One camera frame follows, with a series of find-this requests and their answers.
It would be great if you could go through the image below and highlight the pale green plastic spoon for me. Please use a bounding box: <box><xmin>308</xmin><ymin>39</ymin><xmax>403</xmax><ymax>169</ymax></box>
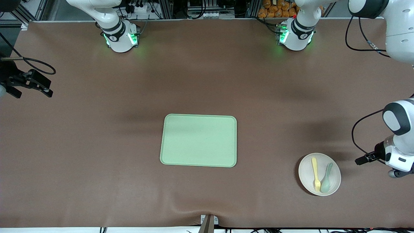
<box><xmin>320</xmin><ymin>162</ymin><xmax>333</xmax><ymax>194</ymax></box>

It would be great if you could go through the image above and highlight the yellow plastic fork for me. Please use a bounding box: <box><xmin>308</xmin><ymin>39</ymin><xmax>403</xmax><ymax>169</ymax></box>
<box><xmin>311</xmin><ymin>157</ymin><xmax>321</xmax><ymax>192</ymax></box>

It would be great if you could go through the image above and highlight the round white plate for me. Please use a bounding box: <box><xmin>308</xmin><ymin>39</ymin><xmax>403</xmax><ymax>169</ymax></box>
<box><xmin>298</xmin><ymin>153</ymin><xmax>342</xmax><ymax>196</ymax></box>

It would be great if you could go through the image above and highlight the brown table mat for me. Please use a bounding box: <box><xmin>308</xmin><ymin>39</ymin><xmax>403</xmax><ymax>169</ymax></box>
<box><xmin>0</xmin><ymin>19</ymin><xmax>414</xmax><ymax>228</ymax></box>

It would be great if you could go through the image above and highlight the light green rectangular tray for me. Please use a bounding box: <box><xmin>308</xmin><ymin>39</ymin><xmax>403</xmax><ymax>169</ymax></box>
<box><xmin>160</xmin><ymin>114</ymin><xmax>237</xmax><ymax>168</ymax></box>

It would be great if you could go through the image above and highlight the metal table edge clamp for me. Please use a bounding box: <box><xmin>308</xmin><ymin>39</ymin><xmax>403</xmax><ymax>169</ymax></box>
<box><xmin>200</xmin><ymin>214</ymin><xmax>219</xmax><ymax>233</ymax></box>

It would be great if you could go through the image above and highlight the pile of orange packaged goods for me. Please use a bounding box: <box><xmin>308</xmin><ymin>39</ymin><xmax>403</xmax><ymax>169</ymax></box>
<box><xmin>258</xmin><ymin>0</ymin><xmax>325</xmax><ymax>18</ymax></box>

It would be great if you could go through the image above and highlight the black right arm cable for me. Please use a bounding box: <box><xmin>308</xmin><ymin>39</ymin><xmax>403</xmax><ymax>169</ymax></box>
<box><xmin>0</xmin><ymin>32</ymin><xmax>56</xmax><ymax>75</ymax></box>

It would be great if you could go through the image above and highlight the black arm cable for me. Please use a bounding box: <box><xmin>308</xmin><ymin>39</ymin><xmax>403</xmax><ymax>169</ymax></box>
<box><xmin>0</xmin><ymin>32</ymin><xmax>56</xmax><ymax>75</ymax></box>
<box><xmin>345</xmin><ymin>15</ymin><xmax>392</xmax><ymax>160</ymax></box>

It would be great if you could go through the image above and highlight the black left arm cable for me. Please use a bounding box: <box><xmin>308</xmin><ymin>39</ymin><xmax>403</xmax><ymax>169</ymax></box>
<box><xmin>345</xmin><ymin>15</ymin><xmax>392</xmax><ymax>160</ymax></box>

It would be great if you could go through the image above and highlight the aluminium frame profile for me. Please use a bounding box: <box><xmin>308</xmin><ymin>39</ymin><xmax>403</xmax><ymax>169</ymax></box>
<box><xmin>0</xmin><ymin>0</ymin><xmax>49</xmax><ymax>26</ymax></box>

